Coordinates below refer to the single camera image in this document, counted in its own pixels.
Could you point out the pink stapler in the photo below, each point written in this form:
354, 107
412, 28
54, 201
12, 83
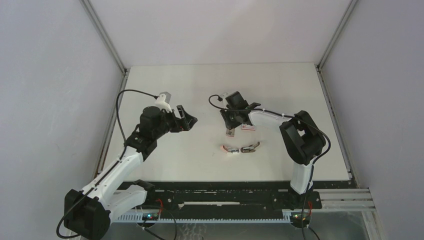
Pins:
230, 150

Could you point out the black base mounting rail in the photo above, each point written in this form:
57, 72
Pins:
258, 199

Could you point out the red white staple box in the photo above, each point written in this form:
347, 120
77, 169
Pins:
247, 127

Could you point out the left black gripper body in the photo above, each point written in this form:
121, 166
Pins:
170, 122

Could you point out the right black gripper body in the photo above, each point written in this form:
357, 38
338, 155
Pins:
230, 117

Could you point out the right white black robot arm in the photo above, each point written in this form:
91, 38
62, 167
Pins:
303, 140

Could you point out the grey staple tray insert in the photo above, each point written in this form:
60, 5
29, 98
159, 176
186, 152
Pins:
230, 132

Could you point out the white slotted cable duct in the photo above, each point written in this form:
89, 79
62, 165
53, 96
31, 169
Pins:
153, 217

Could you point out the aluminium frame post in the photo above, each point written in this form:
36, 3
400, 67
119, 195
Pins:
104, 36
337, 33

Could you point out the left aluminium frame post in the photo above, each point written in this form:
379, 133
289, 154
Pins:
104, 36

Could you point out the right aluminium frame post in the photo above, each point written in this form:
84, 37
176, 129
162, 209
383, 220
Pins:
337, 33

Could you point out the tan stapler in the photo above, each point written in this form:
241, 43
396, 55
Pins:
250, 148

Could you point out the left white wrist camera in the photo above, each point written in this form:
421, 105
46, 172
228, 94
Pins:
163, 101

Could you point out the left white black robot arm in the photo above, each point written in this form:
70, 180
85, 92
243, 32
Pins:
89, 212

